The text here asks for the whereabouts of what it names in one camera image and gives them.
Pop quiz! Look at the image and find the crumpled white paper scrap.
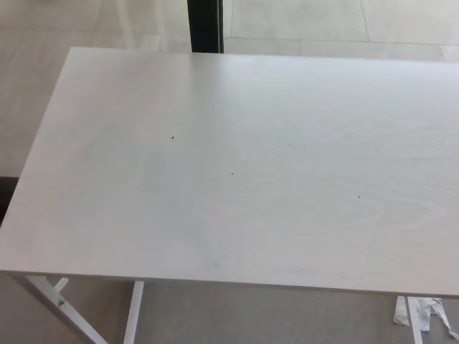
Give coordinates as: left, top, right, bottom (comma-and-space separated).
392, 295, 455, 342

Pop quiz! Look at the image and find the black window frame post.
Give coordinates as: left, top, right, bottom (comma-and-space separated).
186, 0, 225, 54

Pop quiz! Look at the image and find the dark low furniture edge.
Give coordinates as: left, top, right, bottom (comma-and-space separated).
0, 176, 19, 229

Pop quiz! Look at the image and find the white table leg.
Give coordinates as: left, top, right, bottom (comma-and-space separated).
404, 296, 425, 344
123, 281, 146, 344

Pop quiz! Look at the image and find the white diagonal table frame brace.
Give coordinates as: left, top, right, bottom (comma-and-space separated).
22, 274, 104, 344

